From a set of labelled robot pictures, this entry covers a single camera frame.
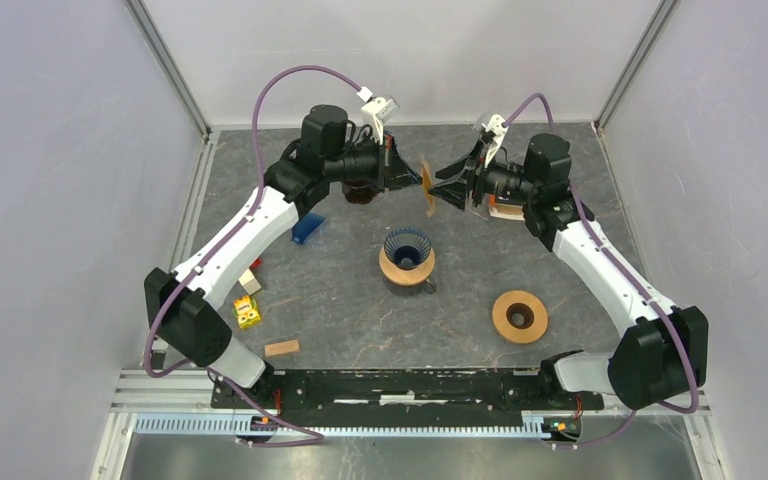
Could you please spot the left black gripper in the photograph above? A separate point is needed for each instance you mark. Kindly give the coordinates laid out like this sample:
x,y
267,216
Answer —
x,y
401,175

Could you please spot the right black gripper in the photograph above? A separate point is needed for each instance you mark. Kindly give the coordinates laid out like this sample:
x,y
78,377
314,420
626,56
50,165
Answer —
x,y
453,193

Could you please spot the brown paper coffee filter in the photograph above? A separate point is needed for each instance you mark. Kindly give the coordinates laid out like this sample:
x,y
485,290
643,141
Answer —
x,y
426,183

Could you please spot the wooden ring dripper holder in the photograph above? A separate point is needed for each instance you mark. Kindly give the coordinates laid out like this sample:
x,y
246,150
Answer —
x,y
406,278

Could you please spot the clear glass coffee server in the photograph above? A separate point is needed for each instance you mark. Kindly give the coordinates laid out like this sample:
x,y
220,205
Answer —
x,y
427,286

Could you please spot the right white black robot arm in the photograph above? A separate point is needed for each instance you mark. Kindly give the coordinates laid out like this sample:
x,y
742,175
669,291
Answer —
x,y
661,357

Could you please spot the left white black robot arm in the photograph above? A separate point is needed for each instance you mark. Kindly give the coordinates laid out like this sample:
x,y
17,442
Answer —
x,y
182,305

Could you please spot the brown amber glass dripper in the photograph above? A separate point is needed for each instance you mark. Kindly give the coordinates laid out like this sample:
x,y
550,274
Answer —
x,y
359,192

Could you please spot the orange black coffee filter box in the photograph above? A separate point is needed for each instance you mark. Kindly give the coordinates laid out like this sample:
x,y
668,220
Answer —
x,y
507,209

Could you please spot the small blue ribbed dripper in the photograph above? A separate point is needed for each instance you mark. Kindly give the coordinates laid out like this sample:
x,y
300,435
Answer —
x,y
305,227

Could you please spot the beige wooden cube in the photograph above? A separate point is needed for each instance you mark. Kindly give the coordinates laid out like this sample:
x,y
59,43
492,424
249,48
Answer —
x,y
249,283

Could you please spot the small wooden block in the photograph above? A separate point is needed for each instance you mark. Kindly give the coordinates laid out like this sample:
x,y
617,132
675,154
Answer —
x,y
282,348

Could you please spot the yellow small juice box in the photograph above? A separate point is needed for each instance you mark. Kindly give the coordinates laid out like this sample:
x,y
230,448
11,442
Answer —
x,y
247,312

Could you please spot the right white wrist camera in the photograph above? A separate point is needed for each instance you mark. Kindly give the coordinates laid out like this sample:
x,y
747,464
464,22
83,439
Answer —
x,y
492,129

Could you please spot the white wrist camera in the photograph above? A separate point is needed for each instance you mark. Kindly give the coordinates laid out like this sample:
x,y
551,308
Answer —
x,y
492,129
376,111

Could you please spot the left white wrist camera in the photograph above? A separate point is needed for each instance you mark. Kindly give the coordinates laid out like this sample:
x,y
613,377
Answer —
x,y
376,111

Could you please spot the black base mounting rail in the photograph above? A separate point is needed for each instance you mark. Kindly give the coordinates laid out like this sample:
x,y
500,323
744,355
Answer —
x,y
449,397

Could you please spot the white toothed cable tray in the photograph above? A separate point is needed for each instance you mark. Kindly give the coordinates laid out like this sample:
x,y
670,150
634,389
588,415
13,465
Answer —
x,y
244,425

